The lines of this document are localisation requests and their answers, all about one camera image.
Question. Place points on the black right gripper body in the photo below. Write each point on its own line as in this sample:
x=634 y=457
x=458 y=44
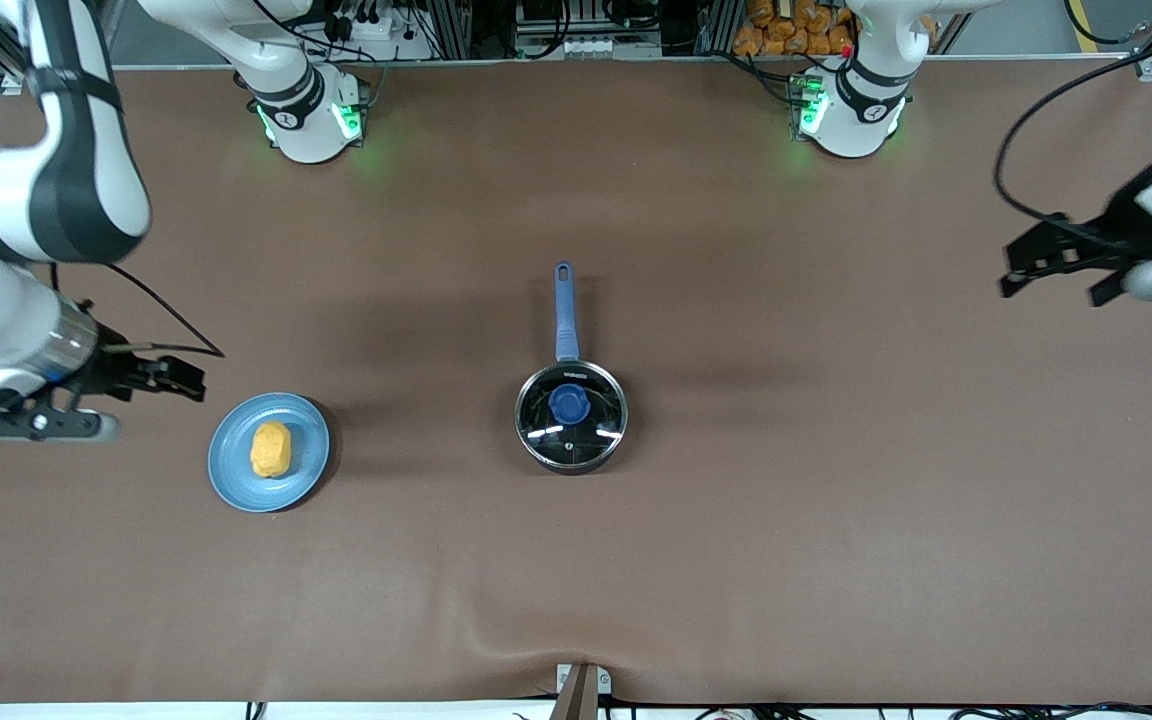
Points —
x=117 y=371

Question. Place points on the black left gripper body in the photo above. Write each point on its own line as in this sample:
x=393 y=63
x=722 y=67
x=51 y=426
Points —
x=1112 y=240

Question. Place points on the yellow potato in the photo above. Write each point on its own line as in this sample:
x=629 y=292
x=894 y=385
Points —
x=271 y=449

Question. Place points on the glass lid with blue knob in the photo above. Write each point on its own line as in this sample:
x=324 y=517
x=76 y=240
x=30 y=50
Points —
x=569 y=404

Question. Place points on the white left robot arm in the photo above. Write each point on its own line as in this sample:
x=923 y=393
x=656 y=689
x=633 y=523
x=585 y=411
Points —
x=861 y=100

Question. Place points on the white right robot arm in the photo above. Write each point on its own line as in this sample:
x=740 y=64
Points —
x=86 y=150

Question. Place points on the blue round plate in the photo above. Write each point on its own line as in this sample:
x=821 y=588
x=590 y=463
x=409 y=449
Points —
x=236 y=470

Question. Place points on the orange toy food pile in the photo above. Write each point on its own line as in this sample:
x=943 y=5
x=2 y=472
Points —
x=791 y=28

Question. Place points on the white power strip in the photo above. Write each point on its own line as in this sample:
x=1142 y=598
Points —
x=381 y=35

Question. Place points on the silver table edge bracket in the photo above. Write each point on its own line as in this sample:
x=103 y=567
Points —
x=581 y=692

